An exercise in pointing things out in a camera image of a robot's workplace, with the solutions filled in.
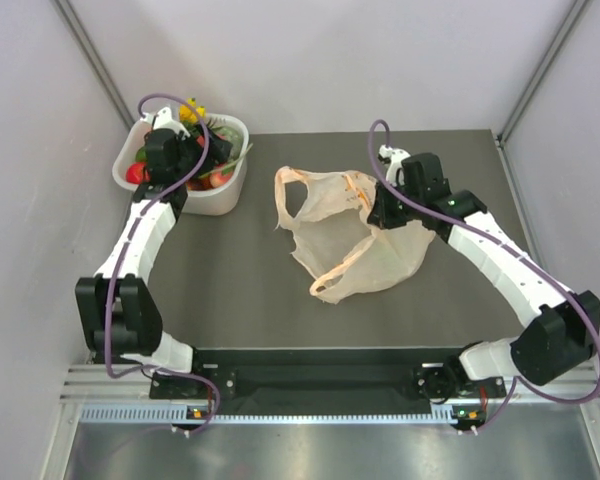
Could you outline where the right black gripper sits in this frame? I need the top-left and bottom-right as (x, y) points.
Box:
(368, 177), (425, 230)

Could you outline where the yellow banana bunch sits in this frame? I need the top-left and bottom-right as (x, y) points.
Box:
(179, 97), (206, 124)

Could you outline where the translucent orange plastic bag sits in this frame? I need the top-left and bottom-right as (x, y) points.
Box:
(274, 166), (434, 304)

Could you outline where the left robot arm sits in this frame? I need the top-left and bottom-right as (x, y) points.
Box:
(75, 123), (232, 397)

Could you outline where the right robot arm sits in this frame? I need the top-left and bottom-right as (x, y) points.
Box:
(368, 145), (600, 396)

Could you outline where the white plastic fruit basket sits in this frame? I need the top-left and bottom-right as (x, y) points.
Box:
(112, 113), (250, 216)

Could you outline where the green cantaloupe melon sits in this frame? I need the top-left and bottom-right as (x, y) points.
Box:
(217, 126), (243, 159)

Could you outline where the pink peach with leaf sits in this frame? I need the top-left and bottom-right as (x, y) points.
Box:
(200, 167), (234, 190)

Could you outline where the small green lime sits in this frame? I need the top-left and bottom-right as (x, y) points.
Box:
(134, 147), (147, 162)

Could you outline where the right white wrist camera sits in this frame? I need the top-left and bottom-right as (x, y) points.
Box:
(378, 145), (411, 187)

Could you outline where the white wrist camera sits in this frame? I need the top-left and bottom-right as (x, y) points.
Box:
(378, 145), (411, 187)
(141, 106), (190, 138)

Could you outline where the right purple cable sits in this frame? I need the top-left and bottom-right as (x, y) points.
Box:
(368, 119), (600, 434)

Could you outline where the purple cable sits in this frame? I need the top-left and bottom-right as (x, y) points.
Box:
(103, 93), (221, 436)
(368, 119), (600, 434)

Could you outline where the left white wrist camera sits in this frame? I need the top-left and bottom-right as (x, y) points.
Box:
(141, 106), (190, 138)

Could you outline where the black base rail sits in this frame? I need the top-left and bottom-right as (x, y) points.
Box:
(149, 347), (511, 416)

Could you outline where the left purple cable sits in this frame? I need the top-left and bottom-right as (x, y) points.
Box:
(103, 93), (221, 436)

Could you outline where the aluminium frame rail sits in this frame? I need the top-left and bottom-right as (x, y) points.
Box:
(59, 362), (600, 426)

